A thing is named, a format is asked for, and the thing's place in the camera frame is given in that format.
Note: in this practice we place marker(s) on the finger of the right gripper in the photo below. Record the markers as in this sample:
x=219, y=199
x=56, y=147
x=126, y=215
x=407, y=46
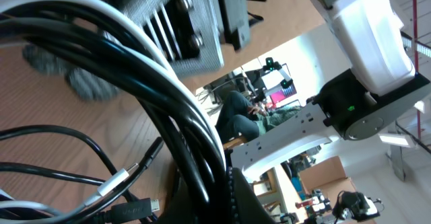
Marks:
x=186, y=31

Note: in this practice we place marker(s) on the background cardboard box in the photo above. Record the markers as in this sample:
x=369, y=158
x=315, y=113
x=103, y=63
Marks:
x=329, y=176

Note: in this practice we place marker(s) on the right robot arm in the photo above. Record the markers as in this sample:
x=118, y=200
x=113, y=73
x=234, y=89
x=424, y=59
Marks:
x=355, y=105

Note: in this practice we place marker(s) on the seated person in background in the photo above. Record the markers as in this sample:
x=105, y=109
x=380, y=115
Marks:
x=239, y=117

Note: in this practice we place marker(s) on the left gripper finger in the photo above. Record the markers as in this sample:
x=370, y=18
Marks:
x=240, y=205

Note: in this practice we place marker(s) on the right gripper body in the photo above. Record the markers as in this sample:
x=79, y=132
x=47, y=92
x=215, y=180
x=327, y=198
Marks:
x=237, y=22

